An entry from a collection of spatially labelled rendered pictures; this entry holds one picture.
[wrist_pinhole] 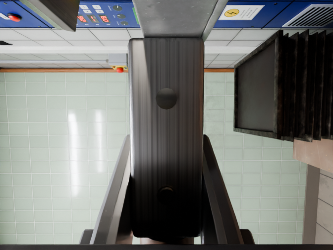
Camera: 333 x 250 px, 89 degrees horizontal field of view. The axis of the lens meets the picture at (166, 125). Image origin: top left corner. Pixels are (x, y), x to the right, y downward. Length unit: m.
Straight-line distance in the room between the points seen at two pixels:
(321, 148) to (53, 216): 1.78
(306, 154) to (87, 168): 1.38
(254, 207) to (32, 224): 1.78
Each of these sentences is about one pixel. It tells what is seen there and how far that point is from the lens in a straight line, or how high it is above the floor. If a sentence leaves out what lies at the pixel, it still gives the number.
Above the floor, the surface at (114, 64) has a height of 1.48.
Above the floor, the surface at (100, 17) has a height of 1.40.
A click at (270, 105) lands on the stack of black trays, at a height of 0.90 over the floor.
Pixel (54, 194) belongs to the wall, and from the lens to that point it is 1.69.
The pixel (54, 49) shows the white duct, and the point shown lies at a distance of 1.07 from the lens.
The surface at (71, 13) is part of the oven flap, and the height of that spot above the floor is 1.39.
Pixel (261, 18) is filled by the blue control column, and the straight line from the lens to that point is 0.70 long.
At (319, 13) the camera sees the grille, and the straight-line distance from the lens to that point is 0.75.
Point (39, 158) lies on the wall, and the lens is 1.66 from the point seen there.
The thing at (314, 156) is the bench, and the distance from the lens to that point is 0.94.
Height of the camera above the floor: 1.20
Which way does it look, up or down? level
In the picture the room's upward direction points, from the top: 90 degrees counter-clockwise
